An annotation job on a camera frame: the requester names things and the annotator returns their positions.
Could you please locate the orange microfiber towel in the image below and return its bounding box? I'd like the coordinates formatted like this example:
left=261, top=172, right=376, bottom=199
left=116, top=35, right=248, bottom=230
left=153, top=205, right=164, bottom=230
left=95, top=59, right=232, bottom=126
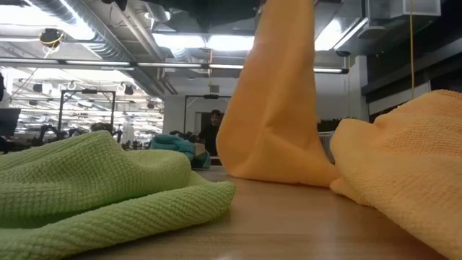
left=329, top=89, right=462, bottom=260
left=215, top=0, right=342, bottom=188

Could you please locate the teal microfiber towel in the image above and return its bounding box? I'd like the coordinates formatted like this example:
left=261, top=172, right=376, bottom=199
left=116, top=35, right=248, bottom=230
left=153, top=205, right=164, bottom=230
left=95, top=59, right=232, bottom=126
left=149, top=134, right=212, bottom=170

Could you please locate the green microfiber towel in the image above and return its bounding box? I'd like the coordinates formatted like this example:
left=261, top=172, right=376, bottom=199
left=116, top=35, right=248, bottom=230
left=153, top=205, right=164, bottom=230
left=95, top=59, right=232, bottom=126
left=0, top=130, right=237, bottom=260

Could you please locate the person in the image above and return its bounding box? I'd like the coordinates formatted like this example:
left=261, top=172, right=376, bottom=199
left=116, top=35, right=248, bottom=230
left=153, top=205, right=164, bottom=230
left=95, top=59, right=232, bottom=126
left=197, top=109, right=225, bottom=157
left=90, top=121, right=114, bottom=134

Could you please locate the long ceiling light bar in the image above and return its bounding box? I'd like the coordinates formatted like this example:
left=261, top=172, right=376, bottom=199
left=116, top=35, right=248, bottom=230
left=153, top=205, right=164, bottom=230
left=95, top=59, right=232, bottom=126
left=0, top=56, right=350, bottom=75

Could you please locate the black round ceiling device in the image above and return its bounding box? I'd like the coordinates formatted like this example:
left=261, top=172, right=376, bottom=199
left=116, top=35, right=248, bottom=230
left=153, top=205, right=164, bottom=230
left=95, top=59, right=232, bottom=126
left=38, top=27, right=65, bottom=50

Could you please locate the white ceiling box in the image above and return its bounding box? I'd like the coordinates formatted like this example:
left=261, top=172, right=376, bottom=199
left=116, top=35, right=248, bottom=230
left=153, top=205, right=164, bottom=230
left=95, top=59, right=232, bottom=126
left=366, top=0, right=442, bottom=20

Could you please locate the dark computer monitor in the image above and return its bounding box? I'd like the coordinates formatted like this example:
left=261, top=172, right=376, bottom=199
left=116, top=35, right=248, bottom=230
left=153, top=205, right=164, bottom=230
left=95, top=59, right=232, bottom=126
left=0, top=107, right=22, bottom=137

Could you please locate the black gantry frame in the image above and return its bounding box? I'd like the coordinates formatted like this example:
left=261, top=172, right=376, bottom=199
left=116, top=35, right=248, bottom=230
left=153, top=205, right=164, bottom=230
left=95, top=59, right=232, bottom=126
left=57, top=89, right=116, bottom=144
left=183, top=94, right=232, bottom=135

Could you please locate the silver ceiling duct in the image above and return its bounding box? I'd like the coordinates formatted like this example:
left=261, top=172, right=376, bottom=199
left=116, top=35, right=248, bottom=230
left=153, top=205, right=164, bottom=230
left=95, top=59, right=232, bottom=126
left=28, top=0, right=178, bottom=97

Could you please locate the yellow hanging cable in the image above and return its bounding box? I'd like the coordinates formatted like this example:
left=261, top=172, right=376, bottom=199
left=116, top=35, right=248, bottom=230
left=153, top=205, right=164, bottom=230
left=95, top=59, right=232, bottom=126
left=409, top=0, right=416, bottom=100

